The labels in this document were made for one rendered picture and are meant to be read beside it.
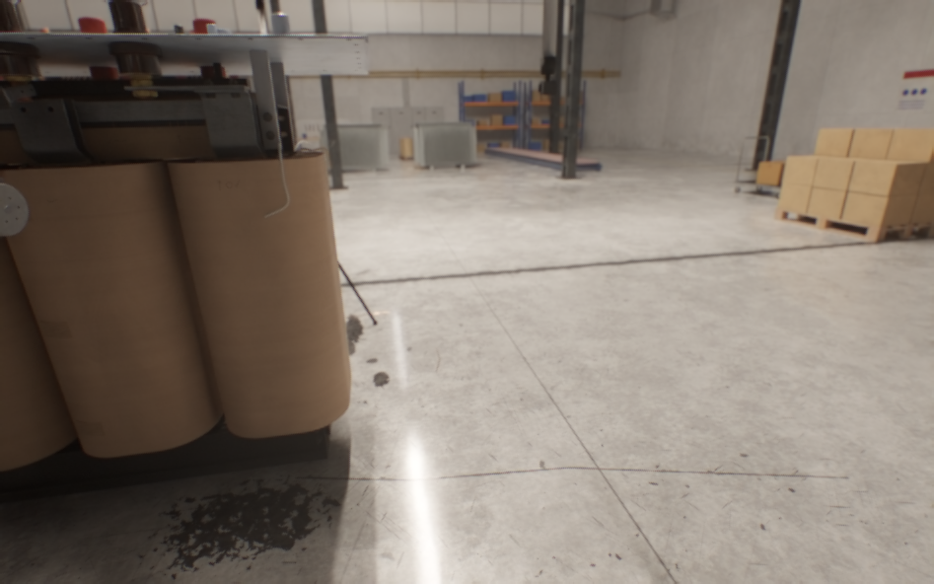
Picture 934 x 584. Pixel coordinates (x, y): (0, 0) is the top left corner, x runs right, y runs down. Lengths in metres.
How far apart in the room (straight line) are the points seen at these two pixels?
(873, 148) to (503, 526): 5.87
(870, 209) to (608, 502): 4.96
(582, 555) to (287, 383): 1.02
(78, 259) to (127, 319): 0.20
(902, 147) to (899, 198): 0.58
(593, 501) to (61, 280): 1.68
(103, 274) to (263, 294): 0.41
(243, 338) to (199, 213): 0.38
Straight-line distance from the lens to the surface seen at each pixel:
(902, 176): 6.15
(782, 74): 13.41
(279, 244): 1.44
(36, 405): 1.95
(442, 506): 1.65
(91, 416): 1.82
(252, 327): 1.53
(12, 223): 1.30
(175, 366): 1.69
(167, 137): 1.61
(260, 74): 1.51
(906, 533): 2.00
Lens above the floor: 1.15
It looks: 20 degrees down
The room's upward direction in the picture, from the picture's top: 1 degrees counter-clockwise
